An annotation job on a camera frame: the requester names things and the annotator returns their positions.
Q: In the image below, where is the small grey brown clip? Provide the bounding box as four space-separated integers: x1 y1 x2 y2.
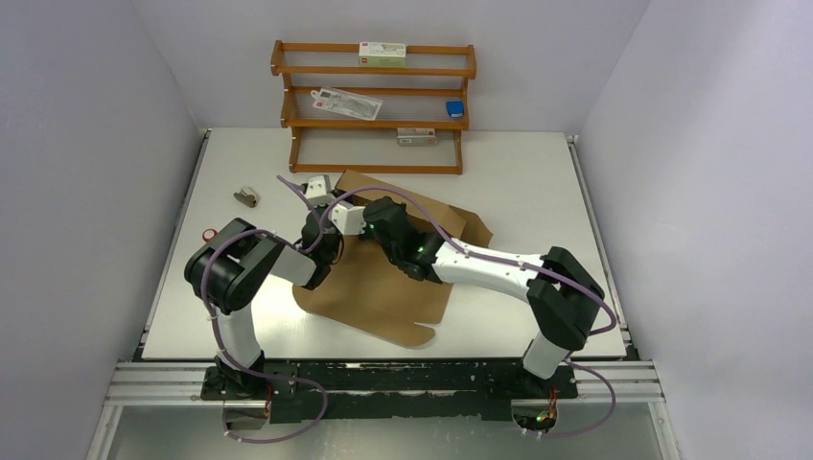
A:
233 186 260 208

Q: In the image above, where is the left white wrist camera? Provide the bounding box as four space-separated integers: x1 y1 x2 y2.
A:
302 174 336 207

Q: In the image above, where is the brown cardboard box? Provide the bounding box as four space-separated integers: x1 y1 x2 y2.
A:
292 170 493 347

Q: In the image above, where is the white green box top shelf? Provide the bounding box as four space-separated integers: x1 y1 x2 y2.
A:
358 41 407 68

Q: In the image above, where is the small blue object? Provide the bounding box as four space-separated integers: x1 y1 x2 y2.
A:
445 100 466 119

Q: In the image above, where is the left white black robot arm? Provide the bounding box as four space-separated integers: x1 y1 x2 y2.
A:
184 215 344 399

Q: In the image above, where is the wooden three-tier shelf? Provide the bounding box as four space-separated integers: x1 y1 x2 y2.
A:
269 40 477 175

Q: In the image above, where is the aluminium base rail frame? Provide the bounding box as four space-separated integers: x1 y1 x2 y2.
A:
105 359 665 428

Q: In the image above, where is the clear plastic blister package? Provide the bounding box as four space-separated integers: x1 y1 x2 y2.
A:
310 87 383 121

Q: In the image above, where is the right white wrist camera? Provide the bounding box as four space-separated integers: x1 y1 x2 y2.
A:
329 201 366 236

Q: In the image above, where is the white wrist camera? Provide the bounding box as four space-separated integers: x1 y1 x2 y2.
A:
329 201 366 236
302 174 336 207

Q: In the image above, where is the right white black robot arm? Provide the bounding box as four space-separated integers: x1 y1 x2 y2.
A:
362 196 604 397

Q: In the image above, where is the small white red box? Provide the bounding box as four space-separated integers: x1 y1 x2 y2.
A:
396 127 437 147

